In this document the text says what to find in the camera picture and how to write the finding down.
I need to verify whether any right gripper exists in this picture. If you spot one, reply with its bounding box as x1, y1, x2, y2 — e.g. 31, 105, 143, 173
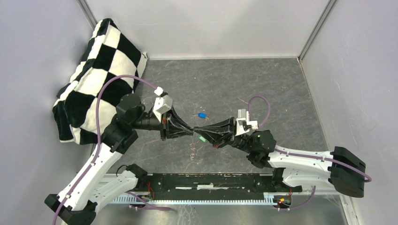
193, 117, 254, 154

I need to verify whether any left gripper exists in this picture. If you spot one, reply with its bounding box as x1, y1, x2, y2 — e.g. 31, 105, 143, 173
131, 105, 194, 141

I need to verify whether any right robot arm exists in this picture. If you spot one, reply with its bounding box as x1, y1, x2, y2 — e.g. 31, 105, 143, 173
192, 117, 372, 198

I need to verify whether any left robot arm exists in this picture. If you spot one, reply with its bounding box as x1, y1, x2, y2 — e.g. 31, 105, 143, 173
45, 94, 193, 225

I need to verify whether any green tagged key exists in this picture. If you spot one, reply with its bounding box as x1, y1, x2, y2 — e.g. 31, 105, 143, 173
198, 135, 207, 143

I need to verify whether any blue tagged key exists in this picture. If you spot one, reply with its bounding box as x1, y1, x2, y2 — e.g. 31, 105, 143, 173
198, 112, 209, 120

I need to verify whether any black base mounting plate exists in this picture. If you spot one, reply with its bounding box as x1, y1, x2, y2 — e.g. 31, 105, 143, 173
131, 173, 303, 200

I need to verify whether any black white checkered blanket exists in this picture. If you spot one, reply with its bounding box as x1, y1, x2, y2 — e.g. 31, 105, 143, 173
52, 18, 148, 145

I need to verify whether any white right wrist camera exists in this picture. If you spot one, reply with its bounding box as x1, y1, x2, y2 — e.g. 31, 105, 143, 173
235, 109, 259, 136

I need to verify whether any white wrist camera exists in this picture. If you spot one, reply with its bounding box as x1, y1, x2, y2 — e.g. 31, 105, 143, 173
235, 109, 259, 136
153, 95, 173, 122

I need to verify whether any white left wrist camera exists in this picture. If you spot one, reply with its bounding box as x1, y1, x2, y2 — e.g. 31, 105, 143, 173
153, 95, 173, 122

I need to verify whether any white slotted cable duct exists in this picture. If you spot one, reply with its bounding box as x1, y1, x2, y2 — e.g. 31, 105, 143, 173
110, 194, 277, 206

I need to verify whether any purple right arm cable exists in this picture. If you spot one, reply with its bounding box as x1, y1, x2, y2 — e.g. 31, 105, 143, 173
247, 95, 373, 211

